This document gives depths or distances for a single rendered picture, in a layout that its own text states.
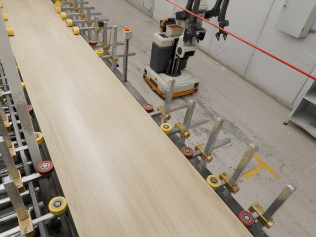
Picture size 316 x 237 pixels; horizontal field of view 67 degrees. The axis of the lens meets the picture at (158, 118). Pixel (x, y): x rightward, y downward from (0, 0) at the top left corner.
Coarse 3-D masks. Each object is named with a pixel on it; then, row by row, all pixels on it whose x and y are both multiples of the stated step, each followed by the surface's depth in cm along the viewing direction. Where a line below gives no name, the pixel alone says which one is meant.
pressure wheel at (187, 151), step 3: (183, 147) 153; (186, 147) 153; (189, 147) 153; (183, 150) 150; (186, 150) 151; (189, 150) 152; (192, 150) 151; (183, 153) 149; (186, 153) 149; (189, 153) 149; (192, 153) 150; (186, 156) 148; (189, 156) 148; (192, 156) 152
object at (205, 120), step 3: (198, 120) 186; (201, 120) 187; (204, 120) 187; (207, 120) 189; (192, 123) 183; (195, 123) 183; (198, 123) 184; (201, 123) 186; (204, 123) 189; (189, 126) 180; (192, 126) 182; (195, 126) 184; (174, 129) 174; (177, 129) 175; (171, 132) 172; (174, 132) 173; (177, 132) 176; (168, 135) 171
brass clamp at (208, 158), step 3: (198, 144) 164; (201, 144) 164; (195, 147) 164; (198, 147) 162; (201, 147) 162; (204, 147) 162; (195, 150) 165; (201, 150) 160; (201, 153) 160; (204, 153) 158; (201, 156) 161; (204, 156) 158; (207, 156) 157; (210, 156) 157; (204, 159) 159; (207, 159) 156; (210, 159) 157; (207, 162) 158
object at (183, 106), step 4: (180, 104) 204; (184, 104) 204; (172, 108) 198; (176, 108) 199; (180, 108) 202; (152, 112) 190; (156, 112) 191; (160, 112) 191; (152, 116) 189; (156, 116) 191
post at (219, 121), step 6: (216, 120) 140; (222, 120) 139; (216, 126) 142; (216, 132) 144; (210, 138) 149; (216, 138) 149; (210, 144) 151; (204, 150) 158; (210, 150) 155; (204, 162) 161
